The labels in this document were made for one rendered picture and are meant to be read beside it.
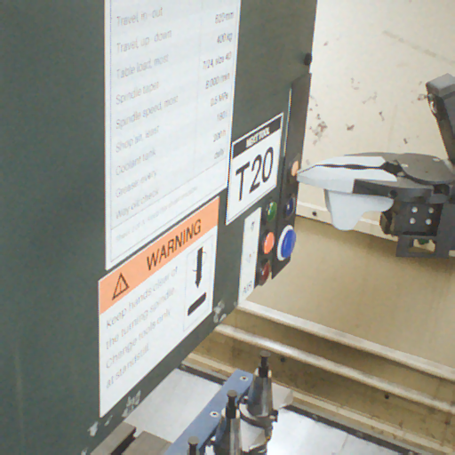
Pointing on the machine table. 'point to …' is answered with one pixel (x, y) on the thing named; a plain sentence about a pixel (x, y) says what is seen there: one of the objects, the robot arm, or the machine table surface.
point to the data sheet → (165, 113)
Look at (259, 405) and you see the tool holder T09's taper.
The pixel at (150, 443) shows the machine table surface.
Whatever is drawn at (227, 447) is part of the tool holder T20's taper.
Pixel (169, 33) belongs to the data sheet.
